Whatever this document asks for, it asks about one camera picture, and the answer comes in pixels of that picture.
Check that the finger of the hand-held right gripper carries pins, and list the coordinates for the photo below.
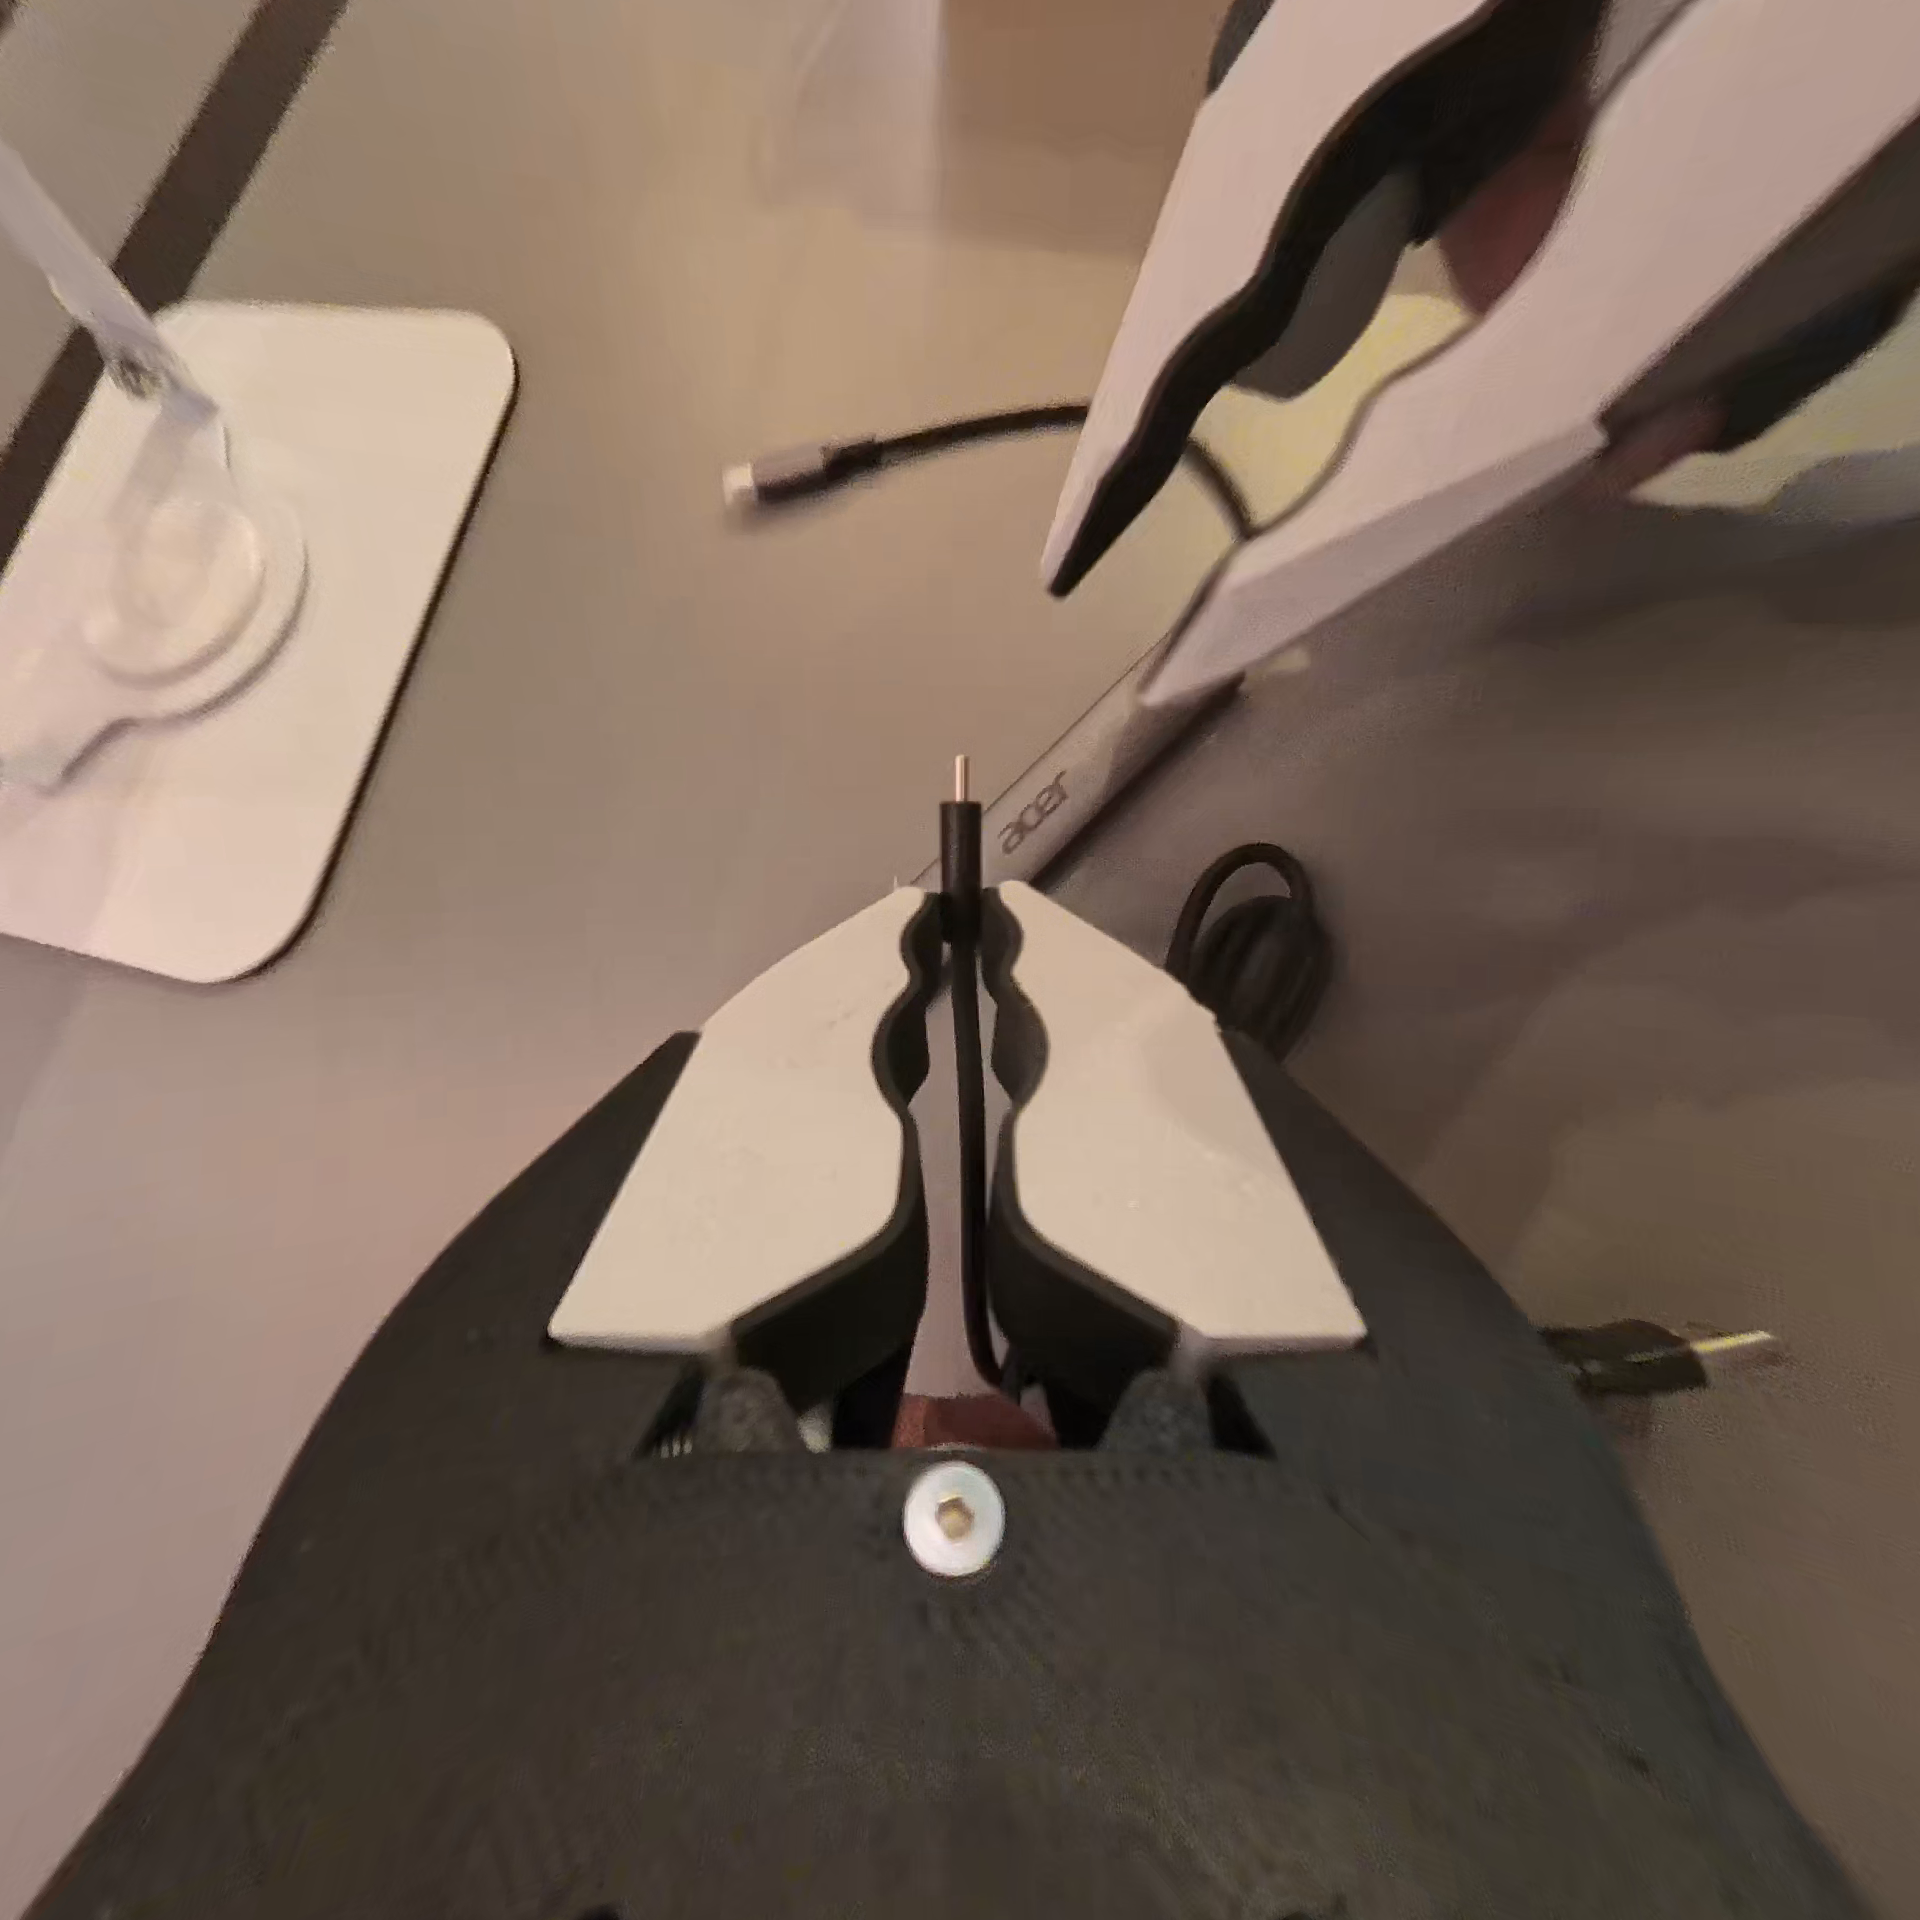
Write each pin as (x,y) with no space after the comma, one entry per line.
(1260,151)
(1740,181)

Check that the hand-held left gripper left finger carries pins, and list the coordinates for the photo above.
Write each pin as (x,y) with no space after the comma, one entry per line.
(737,1186)

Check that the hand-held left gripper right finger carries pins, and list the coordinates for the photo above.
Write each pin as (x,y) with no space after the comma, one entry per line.
(1186,1186)

